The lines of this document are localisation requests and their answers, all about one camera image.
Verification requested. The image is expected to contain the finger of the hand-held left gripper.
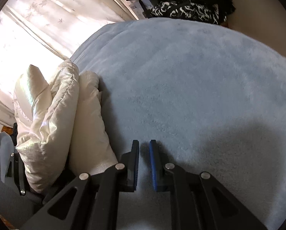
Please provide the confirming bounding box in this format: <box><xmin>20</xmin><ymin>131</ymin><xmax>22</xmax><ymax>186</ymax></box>
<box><xmin>6</xmin><ymin>151</ymin><xmax>28</xmax><ymax>196</ymax></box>

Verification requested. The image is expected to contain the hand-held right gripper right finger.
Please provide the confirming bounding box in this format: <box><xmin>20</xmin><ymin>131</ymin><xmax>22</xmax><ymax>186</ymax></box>
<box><xmin>149</xmin><ymin>139</ymin><xmax>268</xmax><ymax>230</ymax></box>

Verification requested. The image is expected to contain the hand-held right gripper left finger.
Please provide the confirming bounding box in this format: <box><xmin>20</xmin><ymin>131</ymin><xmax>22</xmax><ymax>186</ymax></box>
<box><xmin>20</xmin><ymin>139</ymin><xmax>140</xmax><ymax>230</ymax></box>

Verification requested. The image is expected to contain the white puffer jacket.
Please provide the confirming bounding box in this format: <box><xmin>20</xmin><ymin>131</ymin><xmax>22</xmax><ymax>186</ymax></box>
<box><xmin>13</xmin><ymin>59</ymin><xmax>118</xmax><ymax>193</ymax></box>

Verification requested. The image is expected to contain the light blue fleece blanket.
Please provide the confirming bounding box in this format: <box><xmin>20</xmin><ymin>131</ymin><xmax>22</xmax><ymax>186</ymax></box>
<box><xmin>68</xmin><ymin>17</ymin><xmax>286</xmax><ymax>230</ymax></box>

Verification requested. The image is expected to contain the white leaf-print curtain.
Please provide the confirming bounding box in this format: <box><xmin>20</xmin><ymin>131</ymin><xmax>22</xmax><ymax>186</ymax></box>
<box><xmin>0</xmin><ymin>0</ymin><xmax>138</xmax><ymax>122</ymax></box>

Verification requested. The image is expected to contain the black and white patterned cloth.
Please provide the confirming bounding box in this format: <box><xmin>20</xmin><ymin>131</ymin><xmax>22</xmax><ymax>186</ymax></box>
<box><xmin>150</xmin><ymin>1</ymin><xmax>220</xmax><ymax>25</ymax></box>

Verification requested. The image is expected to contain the white cardboard box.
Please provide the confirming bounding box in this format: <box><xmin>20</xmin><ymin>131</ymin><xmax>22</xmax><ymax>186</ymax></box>
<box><xmin>130</xmin><ymin>0</ymin><xmax>155</xmax><ymax>20</ymax></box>

